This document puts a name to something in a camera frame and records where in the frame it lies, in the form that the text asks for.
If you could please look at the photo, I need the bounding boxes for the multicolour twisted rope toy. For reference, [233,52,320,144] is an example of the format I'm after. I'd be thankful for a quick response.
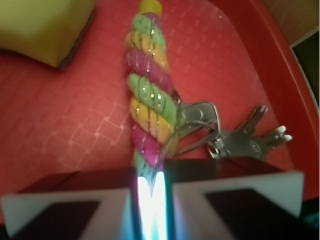
[125,0,178,192]

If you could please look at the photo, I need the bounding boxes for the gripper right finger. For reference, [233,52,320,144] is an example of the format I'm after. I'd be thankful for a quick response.
[164,158,308,240]

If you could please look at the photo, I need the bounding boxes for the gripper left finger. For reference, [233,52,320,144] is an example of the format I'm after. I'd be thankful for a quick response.
[0,167,137,240]

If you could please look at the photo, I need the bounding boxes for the red plastic tray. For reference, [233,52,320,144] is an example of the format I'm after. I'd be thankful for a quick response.
[0,0,319,200]

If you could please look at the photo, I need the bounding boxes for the yellow sponge with dark base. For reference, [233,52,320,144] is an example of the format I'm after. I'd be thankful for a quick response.
[0,0,97,70]

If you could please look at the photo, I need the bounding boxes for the silver keys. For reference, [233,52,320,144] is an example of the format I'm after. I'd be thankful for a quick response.
[161,101,293,161]

